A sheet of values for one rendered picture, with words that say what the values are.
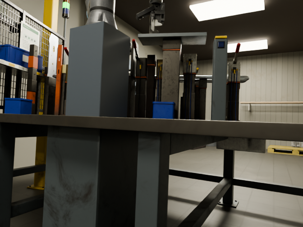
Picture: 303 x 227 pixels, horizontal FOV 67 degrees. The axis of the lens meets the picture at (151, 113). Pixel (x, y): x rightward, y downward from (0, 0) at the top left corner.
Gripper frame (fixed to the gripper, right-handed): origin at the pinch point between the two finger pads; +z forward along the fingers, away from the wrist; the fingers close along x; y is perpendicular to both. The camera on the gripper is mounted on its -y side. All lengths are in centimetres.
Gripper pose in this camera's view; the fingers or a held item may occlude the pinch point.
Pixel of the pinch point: (150, 36)
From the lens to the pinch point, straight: 138.9
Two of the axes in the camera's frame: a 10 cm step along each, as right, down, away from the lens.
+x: -1.0, 0.3, 9.9
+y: 9.9, 0.4, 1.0
